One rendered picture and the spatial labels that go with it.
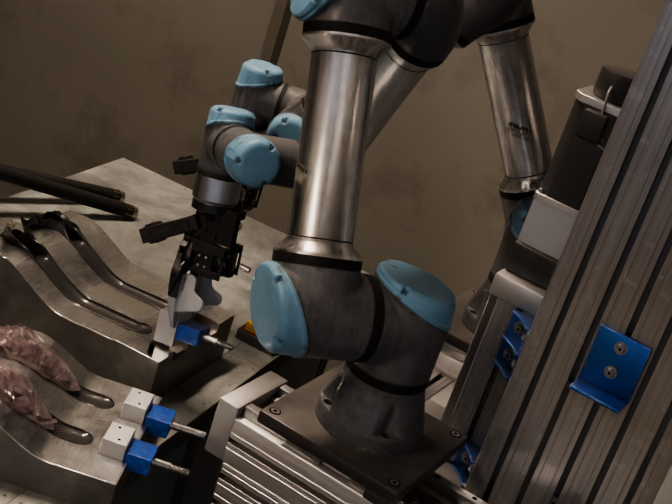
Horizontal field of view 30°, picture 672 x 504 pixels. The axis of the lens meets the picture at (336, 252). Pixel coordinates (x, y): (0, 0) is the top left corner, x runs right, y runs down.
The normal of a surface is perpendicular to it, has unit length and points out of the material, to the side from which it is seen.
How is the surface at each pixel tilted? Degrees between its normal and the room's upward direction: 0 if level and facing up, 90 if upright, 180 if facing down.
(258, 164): 78
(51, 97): 90
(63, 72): 90
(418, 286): 7
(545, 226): 90
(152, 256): 0
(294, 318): 70
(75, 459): 0
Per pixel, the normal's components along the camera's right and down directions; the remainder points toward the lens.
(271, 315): -0.91, 0.01
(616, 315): -0.49, 0.21
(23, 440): 0.70, -0.63
